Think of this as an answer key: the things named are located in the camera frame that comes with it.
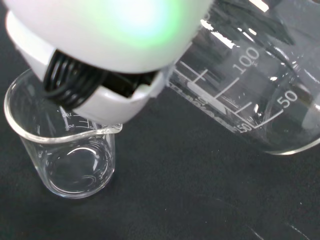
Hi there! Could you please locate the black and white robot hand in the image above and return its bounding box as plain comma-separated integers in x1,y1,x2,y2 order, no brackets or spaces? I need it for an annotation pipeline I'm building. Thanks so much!
4,0,216,125

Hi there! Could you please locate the black table cloth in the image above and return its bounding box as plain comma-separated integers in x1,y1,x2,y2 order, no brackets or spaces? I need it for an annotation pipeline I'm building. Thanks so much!
0,0,320,240

